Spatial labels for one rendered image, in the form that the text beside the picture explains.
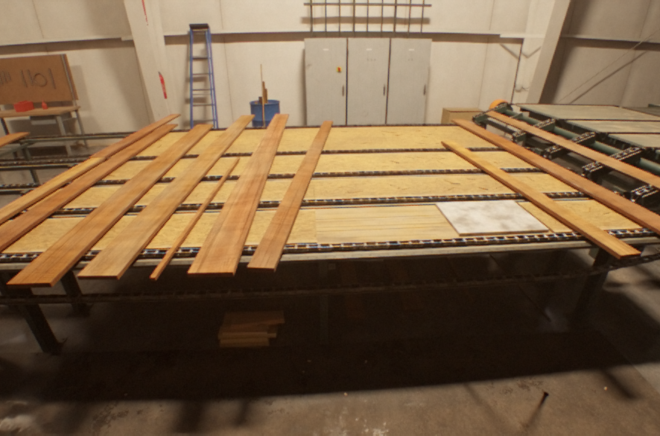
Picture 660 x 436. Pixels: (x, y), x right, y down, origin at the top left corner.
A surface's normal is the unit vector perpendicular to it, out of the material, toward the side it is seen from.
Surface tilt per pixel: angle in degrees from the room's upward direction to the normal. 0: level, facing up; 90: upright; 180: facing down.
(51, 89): 90
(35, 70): 90
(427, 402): 0
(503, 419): 0
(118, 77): 89
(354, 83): 90
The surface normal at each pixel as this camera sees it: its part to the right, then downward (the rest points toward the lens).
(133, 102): 0.11, 0.46
